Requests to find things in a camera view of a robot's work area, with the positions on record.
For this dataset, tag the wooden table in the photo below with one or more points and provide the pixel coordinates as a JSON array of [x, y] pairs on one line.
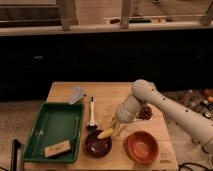
[[107, 96]]

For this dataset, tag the wooden block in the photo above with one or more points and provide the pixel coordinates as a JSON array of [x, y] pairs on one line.
[[57, 148]]

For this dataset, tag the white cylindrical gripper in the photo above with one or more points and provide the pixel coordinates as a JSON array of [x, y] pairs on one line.
[[125, 113]]

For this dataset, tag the orange bowl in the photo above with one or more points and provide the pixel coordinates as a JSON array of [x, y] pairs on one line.
[[141, 147]]

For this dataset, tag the yellow banana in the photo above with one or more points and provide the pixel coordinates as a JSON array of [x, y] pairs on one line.
[[106, 133]]

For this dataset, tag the dark purple bowl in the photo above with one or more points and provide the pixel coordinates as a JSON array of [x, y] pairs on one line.
[[96, 147]]

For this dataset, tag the green plastic tray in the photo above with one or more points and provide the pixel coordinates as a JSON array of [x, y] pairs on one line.
[[55, 123]]

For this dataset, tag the clear plastic bag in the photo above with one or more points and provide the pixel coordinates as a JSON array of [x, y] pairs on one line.
[[76, 95]]

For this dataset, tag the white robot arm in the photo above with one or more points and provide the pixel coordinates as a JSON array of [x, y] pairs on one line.
[[142, 91]]

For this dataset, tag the black stand pole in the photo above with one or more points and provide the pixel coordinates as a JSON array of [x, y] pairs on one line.
[[16, 147]]

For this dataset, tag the brown pine cone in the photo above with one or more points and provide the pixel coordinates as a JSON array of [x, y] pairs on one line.
[[145, 113]]

